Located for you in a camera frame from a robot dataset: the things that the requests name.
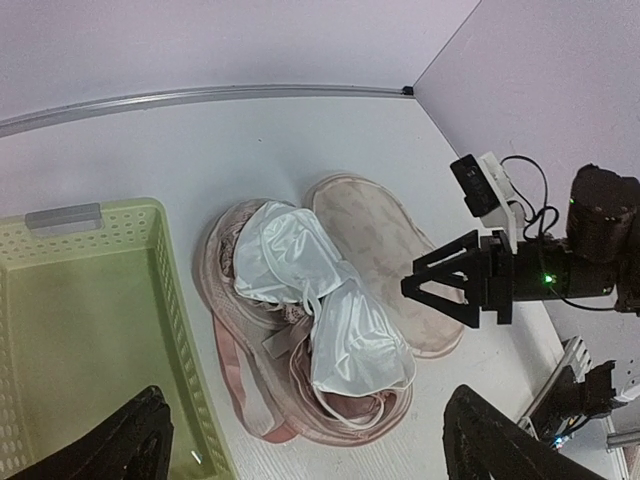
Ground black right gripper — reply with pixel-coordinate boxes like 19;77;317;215
401;230;618;329

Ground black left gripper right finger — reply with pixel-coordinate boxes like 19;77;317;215
443;384;600;480

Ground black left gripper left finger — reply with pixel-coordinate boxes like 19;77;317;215
12;385;174;479

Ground green perforated plastic basket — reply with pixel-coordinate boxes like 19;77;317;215
1;198;235;479

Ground floral mesh laundry bag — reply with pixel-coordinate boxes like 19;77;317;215
194;174;463;435

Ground pink satin lace bra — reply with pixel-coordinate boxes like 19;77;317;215
198;199;413;447

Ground white satin bra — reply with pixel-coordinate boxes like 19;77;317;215
233;201;416;397

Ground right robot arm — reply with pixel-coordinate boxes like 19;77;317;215
401;164;639;328

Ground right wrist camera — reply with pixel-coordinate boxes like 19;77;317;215
448;152;561;241

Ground aluminium table edge rail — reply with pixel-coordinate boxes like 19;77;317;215
1;84;414;138

